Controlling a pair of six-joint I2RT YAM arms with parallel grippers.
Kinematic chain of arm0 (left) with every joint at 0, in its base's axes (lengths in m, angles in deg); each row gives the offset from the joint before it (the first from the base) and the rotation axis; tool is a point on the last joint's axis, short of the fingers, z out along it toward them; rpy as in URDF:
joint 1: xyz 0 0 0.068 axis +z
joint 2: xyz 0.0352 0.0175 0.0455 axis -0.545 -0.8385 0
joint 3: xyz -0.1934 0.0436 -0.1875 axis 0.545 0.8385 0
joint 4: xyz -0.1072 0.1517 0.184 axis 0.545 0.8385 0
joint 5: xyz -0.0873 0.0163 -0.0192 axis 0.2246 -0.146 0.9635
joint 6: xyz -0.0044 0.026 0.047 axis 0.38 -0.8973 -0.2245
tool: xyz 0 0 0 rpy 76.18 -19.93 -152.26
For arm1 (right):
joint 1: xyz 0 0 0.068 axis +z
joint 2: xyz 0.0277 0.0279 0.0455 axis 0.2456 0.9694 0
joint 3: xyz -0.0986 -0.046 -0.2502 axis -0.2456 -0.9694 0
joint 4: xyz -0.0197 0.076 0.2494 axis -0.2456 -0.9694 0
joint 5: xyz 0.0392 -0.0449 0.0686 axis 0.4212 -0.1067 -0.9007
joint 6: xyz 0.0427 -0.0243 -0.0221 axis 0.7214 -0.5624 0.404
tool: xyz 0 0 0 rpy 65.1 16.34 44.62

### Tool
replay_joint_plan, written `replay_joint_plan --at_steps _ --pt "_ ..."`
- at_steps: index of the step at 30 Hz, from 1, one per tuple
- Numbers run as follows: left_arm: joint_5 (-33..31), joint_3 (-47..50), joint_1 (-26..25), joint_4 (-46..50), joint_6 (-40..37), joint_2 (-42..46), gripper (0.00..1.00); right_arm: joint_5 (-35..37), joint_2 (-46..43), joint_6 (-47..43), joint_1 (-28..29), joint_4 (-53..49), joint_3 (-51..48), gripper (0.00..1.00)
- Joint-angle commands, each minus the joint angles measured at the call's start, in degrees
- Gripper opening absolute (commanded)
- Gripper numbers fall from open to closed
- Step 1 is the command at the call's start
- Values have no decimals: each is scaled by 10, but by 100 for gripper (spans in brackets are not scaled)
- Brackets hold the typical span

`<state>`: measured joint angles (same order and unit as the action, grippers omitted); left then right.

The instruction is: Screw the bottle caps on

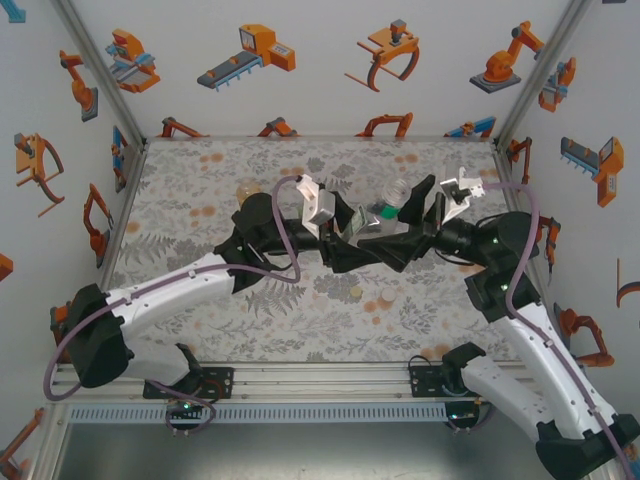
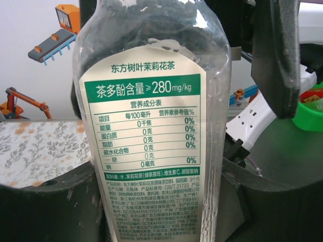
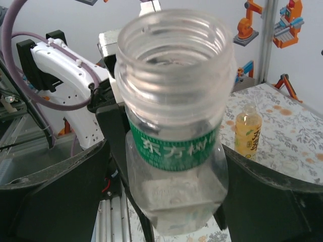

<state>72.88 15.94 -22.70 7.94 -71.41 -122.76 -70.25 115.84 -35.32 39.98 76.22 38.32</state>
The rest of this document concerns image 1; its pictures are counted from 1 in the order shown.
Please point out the clear tea bottle cream label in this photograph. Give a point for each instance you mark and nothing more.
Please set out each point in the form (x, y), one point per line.
(395, 192)

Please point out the orange juice bottle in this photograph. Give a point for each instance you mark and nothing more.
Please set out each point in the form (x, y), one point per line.
(248, 190)

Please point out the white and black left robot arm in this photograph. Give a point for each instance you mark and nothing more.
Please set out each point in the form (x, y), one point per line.
(165, 295)

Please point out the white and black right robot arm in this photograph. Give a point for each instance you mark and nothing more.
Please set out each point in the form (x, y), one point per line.
(530, 345)

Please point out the controller board with green light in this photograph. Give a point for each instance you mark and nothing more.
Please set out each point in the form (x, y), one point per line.
(462, 415)
(186, 407)

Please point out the aluminium table side rail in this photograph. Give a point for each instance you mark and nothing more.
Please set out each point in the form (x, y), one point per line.
(127, 210)
(510, 185)

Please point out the thin aluminium wall rail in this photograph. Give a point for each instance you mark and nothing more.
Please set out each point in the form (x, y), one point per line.
(320, 137)

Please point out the aluminium table end rail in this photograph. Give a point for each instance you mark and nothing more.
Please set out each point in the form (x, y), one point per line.
(320, 382)

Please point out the aluminium corner post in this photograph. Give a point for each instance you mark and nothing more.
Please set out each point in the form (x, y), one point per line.
(100, 70)
(542, 70)

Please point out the aluminium frame leg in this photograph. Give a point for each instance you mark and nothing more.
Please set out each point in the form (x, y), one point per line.
(50, 440)

